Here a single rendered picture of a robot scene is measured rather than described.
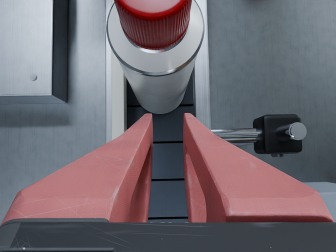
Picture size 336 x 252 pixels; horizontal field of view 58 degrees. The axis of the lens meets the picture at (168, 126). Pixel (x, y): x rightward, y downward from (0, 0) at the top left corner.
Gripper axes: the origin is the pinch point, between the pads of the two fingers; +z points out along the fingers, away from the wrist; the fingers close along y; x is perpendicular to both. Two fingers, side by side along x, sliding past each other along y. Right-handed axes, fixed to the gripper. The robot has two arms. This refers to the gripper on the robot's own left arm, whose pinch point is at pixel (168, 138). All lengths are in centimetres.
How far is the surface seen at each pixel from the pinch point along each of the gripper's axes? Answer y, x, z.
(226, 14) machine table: -7.4, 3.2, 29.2
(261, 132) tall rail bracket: -7.1, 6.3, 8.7
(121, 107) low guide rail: 4.3, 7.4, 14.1
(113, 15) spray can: 2.8, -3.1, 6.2
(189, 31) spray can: -1.1, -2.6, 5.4
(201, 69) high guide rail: -2.6, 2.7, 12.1
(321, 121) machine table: -18.7, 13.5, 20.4
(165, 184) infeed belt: 0.2, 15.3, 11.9
